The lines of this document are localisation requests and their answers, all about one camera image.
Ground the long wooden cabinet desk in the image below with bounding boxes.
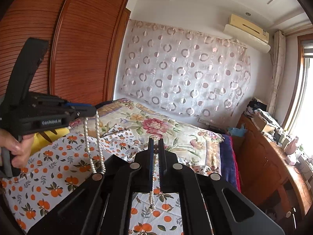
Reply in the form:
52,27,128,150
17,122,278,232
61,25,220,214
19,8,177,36
234,114,312,221

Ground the person's left hand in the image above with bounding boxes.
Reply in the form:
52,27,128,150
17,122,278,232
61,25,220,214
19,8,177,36
1,129,34,169

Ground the orange-print white blanket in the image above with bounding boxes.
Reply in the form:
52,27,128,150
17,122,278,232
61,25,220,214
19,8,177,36
0,124,222,235

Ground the beige window curtain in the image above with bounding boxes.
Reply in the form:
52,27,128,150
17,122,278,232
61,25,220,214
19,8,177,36
267,30,286,116

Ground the white pearl necklace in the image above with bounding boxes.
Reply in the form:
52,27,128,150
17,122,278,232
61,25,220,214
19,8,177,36
83,110,157,210

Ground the window with wooden frame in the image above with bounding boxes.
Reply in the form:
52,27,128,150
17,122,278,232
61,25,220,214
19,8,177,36
283,33,312,158

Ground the pile of papers and books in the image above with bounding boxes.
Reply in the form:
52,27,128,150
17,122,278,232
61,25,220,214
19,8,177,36
244,97,282,135

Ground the dark blue fleece blanket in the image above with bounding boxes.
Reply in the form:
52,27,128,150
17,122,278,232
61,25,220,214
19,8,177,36
220,134,241,192

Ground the sheer circle-pattern curtain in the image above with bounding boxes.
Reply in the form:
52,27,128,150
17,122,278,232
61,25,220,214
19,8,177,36
118,20,251,125

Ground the white wall air conditioner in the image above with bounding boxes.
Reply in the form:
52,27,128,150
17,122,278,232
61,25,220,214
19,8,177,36
224,14,271,54

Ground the yellow striped plush toy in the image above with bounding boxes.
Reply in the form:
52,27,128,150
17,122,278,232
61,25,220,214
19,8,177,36
31,127,69,155

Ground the wooden louvered wardrobe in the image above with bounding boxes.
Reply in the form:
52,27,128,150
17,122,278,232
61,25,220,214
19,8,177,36
1,0,130,105

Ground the floral quilt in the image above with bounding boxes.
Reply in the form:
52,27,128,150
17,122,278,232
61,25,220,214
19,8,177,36
65,98,223,175

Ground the blue plastic bag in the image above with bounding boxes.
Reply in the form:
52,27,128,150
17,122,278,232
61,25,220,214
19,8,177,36
227,124,247,137

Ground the pink figurine on desk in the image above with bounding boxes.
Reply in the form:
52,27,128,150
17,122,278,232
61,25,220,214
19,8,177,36
285,136,299,155

